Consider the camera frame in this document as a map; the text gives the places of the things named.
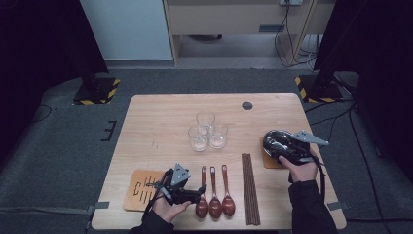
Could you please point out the brown wooden spoon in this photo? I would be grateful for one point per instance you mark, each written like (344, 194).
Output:
(202, 208)
(228, 205)
(215, 207)

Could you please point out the dark curtain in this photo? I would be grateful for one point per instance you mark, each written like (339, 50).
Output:
(39, 48)
(383, 48)

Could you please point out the black stand with striped base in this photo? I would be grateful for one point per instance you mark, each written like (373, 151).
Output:
(97, 92)
(319, 91)

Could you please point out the person's right hand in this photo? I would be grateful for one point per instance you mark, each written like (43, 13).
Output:
(302, 172)

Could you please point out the light wooden cabinet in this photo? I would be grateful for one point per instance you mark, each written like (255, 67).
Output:
(227, 19)

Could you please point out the stainless steel bowl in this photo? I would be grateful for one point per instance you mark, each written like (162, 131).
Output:
(276, 143)

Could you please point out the clear drinking glass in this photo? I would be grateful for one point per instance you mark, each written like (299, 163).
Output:
(205, 118)
(218, 136)
(198, 139)

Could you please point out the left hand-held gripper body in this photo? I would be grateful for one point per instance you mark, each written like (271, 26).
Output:
(177, 177)

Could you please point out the row of dark chopsticks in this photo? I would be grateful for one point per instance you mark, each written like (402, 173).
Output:
(250, 191)

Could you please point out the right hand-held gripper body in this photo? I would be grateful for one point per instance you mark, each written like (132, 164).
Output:
(303, 152)

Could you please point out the person's left hand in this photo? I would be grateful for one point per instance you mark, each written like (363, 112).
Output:
(167, 211)

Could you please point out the white panel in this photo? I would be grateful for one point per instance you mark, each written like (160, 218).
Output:
(130, 29)

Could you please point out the white power strip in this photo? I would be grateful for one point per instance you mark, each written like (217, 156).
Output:
(291, 2)

